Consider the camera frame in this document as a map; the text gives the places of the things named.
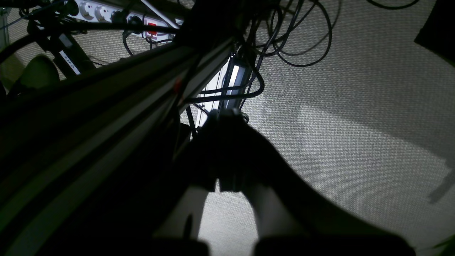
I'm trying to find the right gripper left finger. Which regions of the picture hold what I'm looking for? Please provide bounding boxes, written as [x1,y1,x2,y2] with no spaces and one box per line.
[153,113,219,240]

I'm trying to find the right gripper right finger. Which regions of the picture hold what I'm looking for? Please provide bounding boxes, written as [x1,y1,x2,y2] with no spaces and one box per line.
[218,109,416,256]

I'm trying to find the white power strip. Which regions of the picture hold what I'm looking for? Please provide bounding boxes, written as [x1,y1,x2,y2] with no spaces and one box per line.
[64,0,183,28]

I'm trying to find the black cable loops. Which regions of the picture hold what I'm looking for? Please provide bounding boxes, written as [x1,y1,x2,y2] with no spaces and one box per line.
[235,0,334,111]

